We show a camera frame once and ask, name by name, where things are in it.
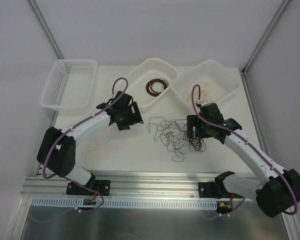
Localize brown yellow wire ball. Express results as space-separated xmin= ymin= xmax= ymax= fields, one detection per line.
xmin=145 ymin=116 xmax=207 ymax=163

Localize orange wires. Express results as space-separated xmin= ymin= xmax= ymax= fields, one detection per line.
xmin=183 ymin=81 xmax=220 ymax=103

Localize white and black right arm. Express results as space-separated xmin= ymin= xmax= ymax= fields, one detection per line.
xmin=186 ymin=101 xmax=300 ymax=218

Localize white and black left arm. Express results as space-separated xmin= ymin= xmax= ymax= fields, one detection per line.
xmin=36 ymin=91 xmax=143 ymax=195

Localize white basket middle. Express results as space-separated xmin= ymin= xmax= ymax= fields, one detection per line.
xmin=115 ymin=58 xmax=179 ymax=112

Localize white basket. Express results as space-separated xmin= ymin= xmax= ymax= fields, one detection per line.
xmin=115 ymin=58 xmax=179 ymax=112
xmin=39 ymin=58 xmax=98 ymax=115
xmin=169 ymin=59 xmax=240 ymax=112

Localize white basket right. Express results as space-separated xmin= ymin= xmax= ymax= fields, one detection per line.
xmin=169 ymin=59 xmax=240 ymax=112

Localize white basket left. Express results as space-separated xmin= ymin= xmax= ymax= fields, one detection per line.
xmin=39 ymin=58 xmax=98 ymax=115

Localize small green circuit board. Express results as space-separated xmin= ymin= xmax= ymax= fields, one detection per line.
xmin=83 ymin=198 xmax=98 ymax=206

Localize small connector board right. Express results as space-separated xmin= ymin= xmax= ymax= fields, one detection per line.
xmin=219 ymin=201 xmax=233 ymax=209

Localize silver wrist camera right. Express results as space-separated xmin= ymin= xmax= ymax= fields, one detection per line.
xmin=195 ymin=99 xmax=210 ymax=108

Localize brown wire coil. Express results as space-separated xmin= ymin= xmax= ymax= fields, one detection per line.
xmin=145 ymin=77 xmax=170 ymax=97

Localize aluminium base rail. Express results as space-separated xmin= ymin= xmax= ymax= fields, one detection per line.
xmin=20 ymin=170 xmax=219 ymax=200

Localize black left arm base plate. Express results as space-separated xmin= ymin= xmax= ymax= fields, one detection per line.
xmin=66 ymin=179 xmax=111 ymax=196

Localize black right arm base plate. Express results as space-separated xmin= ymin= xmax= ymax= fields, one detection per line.
xmin=197 ymin=182 xmax=243 ymax=199

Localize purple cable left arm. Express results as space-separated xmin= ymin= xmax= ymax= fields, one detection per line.
xmin=41 ymin=77 xmax=130 ymax=180

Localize white slotted cable duct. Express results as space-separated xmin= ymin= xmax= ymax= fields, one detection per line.
xmin=31 ymin=197 xmax=217 ymax=211

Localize aluminium frame post right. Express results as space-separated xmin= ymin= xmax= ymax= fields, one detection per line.
xmin=242 ymin=0 xmax=293 ymax=76

